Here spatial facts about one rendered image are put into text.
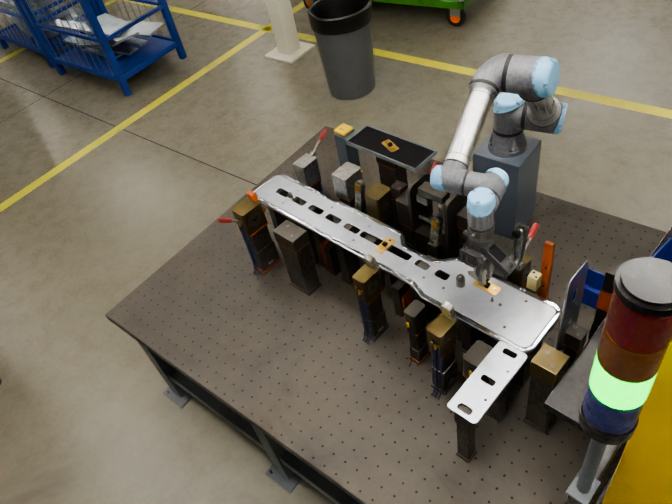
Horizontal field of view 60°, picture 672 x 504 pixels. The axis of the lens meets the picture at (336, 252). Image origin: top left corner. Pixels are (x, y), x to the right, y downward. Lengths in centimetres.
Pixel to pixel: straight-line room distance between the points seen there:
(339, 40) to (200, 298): 268
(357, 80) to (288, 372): 312
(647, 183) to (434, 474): 263
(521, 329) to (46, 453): 249
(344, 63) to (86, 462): 333
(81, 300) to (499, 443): 284
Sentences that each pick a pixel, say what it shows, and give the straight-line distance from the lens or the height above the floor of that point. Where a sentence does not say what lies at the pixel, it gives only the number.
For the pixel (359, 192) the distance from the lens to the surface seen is 235.
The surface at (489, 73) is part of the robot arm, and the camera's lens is 191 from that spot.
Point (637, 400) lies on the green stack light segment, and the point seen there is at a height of 189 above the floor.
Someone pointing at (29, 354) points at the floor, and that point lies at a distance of 396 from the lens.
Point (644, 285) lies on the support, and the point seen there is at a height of 208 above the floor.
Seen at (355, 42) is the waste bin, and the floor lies 50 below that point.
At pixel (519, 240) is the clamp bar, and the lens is 198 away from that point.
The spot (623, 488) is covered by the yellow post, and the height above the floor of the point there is 142.
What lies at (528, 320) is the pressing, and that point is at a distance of 197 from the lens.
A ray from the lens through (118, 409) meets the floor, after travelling 340.
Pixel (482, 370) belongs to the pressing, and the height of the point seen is 100.
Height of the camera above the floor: 256
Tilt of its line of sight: 45 degrees down
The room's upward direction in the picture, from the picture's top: 13 degrees counter-clockwise
